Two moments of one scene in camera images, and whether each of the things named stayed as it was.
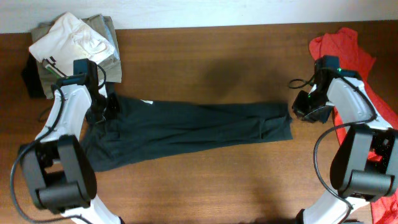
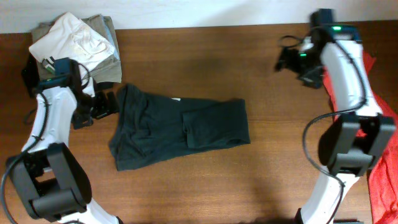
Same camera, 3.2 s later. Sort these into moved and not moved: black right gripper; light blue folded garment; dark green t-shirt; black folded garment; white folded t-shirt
Moved: dark green t-shirt; black right gripper
Not moved: white folded t-shirt; black folded garment; light blue folded garment
